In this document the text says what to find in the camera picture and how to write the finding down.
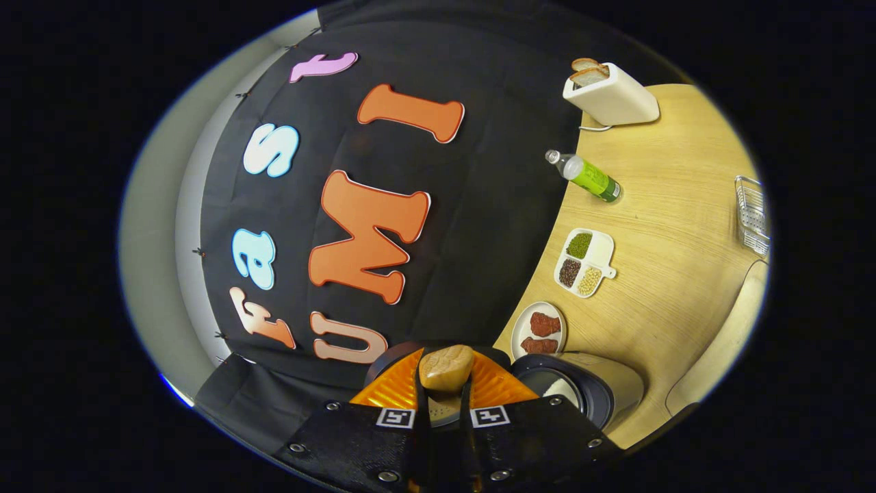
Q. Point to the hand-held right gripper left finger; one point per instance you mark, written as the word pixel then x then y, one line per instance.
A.
pixel 422 445

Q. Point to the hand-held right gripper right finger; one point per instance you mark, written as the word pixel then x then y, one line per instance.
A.
pixel 467 445

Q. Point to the wooden spoon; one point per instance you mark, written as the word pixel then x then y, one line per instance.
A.
pixel 446 368

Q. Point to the black rice cooker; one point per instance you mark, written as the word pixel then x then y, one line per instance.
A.
pixel 609 387

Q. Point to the cream tray of rice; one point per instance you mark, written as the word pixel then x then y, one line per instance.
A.
pixel 718 349

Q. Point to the white round plate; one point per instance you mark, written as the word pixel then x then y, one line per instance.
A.
pixel 519 334

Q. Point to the red meat piece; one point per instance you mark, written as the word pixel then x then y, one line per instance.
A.
pixel 539 345
pixel 545 324

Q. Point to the white divided grain dish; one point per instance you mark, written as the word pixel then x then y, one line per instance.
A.
pixel 602 250

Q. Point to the black backdrop cloth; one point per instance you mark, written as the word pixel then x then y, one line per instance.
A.
pixel 479 205

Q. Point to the green label plastic bottle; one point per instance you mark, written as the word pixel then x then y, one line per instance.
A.
pixel 592 178

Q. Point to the white toaster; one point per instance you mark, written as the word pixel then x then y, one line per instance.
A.
pixel 616 99

